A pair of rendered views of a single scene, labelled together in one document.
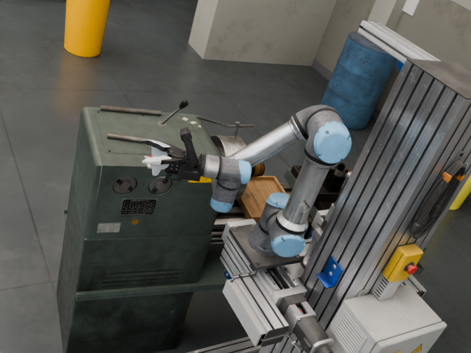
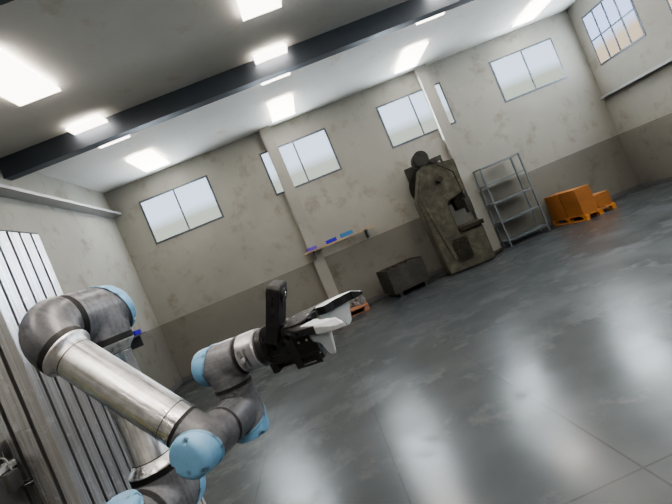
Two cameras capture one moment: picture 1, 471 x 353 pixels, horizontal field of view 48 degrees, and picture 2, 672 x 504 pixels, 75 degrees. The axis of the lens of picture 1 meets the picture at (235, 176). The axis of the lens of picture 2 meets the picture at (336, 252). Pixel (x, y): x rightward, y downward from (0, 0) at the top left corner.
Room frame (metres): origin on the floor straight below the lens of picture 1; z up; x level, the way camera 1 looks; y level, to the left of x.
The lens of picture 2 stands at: (1.99, 0.74, 1.68)
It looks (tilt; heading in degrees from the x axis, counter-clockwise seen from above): 0 degrees down; 215
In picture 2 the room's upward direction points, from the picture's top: 23 degrees counter-clockwise
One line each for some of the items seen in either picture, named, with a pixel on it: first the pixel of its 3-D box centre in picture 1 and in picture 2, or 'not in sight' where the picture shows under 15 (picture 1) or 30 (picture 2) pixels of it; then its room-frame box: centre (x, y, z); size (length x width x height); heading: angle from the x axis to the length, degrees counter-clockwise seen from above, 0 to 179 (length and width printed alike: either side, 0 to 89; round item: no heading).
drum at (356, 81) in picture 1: (358, 80); not in sight; (5.98, -1.00, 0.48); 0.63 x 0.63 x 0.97
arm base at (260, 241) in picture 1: (270, 234); not in sight; (1.65, -0.20, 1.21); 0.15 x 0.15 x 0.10
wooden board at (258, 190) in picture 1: (263, 197); not in sight; (2.37, -0.18, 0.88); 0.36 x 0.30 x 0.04; 31
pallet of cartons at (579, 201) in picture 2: not in sight; (577, 202); (-10.66, -0.61, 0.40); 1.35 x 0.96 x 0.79; 38
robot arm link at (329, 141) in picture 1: (305, 188); (130, 406); (1.52, -0.24, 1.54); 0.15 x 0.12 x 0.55; 17
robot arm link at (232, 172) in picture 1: (233, 171); (223, 363); (1.45, 0.01, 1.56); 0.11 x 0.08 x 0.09; 107
